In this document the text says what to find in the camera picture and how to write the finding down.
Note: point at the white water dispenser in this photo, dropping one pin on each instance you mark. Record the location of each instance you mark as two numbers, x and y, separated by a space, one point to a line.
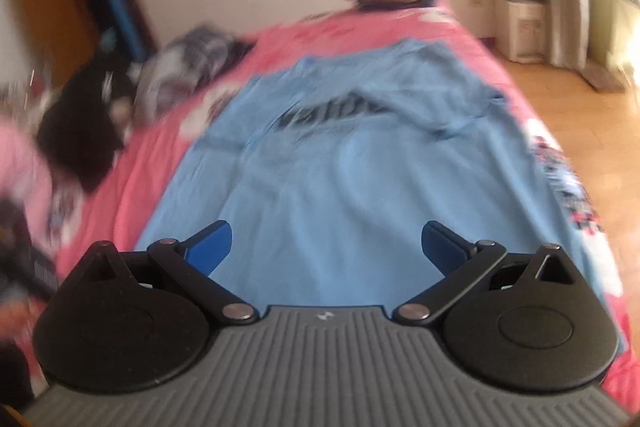
522 29

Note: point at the light blue printed t-shirt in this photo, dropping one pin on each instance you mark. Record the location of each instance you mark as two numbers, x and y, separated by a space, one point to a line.
350 182

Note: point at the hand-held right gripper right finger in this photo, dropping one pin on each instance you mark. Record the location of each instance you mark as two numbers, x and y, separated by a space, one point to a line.
442 247

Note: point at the brown floor mat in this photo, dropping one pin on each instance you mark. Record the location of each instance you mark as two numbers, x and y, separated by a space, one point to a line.
605 78

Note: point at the dark charcoal garment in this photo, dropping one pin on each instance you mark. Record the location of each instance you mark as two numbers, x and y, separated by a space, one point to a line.
85 122

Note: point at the wooden door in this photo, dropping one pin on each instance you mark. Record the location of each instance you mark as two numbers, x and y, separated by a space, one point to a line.
45 7

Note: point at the blue folded garment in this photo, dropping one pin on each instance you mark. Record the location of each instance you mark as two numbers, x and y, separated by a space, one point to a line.
420 2

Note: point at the pink cloth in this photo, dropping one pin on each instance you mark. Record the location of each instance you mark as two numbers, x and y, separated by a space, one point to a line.
20 162

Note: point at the navy jacket with plaid lining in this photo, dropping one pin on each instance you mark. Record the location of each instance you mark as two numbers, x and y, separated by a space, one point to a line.
210 47

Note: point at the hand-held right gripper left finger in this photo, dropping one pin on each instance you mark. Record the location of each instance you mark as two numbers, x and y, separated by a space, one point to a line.
212 247

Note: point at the pink floral blanket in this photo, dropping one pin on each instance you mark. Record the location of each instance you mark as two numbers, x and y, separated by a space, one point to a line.
140 177

